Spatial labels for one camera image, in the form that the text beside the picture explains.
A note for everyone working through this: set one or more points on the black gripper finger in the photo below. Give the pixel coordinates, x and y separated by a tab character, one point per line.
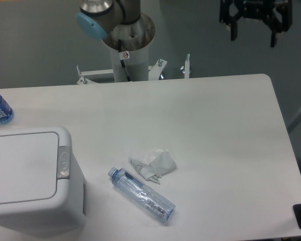
228	19
277	15

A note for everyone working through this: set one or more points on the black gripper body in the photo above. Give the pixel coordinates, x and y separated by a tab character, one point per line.
257	10

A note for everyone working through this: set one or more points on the white trash can body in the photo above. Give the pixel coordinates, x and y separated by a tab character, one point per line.
63	211

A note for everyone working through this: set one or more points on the white trash can lid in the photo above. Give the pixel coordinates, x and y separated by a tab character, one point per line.
28	167

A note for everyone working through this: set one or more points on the crumpled paper and plastic wrapper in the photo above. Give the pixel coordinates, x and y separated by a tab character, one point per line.
153	166

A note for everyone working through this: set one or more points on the empty clear plastic bottle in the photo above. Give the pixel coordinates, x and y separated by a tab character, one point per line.
141	194

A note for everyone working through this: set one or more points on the grey lid push button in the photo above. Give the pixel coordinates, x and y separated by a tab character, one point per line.
63	162

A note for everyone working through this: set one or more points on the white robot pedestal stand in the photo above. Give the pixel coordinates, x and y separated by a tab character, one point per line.
128	46

